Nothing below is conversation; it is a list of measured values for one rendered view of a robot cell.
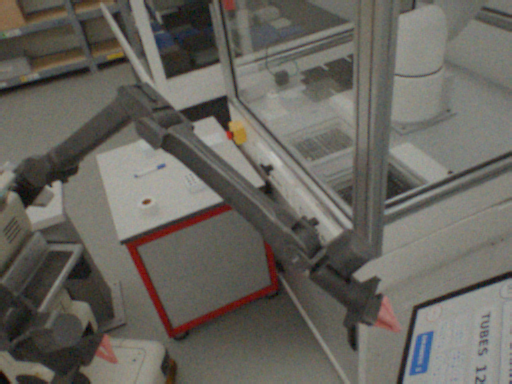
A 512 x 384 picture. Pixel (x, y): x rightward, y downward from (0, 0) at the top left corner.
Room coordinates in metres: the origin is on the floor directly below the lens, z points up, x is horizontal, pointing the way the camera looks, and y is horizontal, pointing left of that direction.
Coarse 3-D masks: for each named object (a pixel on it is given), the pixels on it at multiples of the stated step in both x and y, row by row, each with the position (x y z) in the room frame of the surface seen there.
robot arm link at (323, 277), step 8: (312, 264) 0.55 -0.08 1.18; (320, 264) 0.54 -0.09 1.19; (328, 264) 0.53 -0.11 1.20; (312, 272) 0.53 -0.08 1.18; (320, 272) 0.52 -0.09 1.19; (328, 272) 0.52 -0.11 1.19; (336, 272) 0.52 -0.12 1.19; (312, 280) 0.52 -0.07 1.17; (320, 280) 0.51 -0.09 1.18; (328, 280) 0.51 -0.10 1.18; (336, 280) 0.51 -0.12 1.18; (344, 280) 0.51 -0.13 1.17; (320, 288) 0.51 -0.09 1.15; (328, 288) 0.50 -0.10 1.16; (336, 288) 0.50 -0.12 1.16
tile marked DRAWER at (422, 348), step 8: (416, 336) 0.48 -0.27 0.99; (424, 336) 0.47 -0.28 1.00; (432, 336) 0.46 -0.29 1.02; (416, 344) 0.46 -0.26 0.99; (424, 344) 0.45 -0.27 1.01; (416, 352) 0.44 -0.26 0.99; (424, 352) 0.43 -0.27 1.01; (416, 360) 0.43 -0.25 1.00; (424, 360) 0.42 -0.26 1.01; (416, 368) 0.41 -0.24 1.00; (424, 368) 0.40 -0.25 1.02; (408, 376) 0.40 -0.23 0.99
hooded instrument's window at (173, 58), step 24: (120, 0) 2.25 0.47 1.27; (144, 0) 1.98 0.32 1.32; (168, 0) 2.01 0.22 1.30; (192, 0) 2.04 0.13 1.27; (120, 24) 2.67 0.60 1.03; (168, 24) 2.00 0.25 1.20; (192, 24) 2.03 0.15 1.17; (168, 48) 1.99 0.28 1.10; (192, 48) 2.03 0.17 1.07; (216, 48) 2.06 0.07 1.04; (144, 72) 2.21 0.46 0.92; (168, 72) 1.99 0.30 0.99; (192, 72) 2.02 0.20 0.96
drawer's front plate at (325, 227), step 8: (296, 192) 1.07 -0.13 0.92; (296, 200) 1.07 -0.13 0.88; (304, 200) 1.02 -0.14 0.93; (304, 208) 1.02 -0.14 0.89; (312, 208) 0.97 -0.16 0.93; (312, 216) 0.97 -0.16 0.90; (320, 216) 0.93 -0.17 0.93; (320, 224) 0.93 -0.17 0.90; (328, 224) 0.90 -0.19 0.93; (320, 232) 0.93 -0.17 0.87; (328, 232) 0.88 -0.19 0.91; (336, 232) 0.86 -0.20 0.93; (328, 240) 0.88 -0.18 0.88
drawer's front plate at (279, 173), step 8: (256, 144) 1.37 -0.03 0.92; (264, 152) 1.31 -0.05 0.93; (264, 160) 1.31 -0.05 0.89; (272, 160) 1.25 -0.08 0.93; (280, 168) 1.20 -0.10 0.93; (280, 176) 1.18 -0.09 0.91; (288, 176) 1.15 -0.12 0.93; (288, 184) 1.12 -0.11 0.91; (280, 192) 1.20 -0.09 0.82; (288, 192) 1.13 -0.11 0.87; (288, 200) 1.14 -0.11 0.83
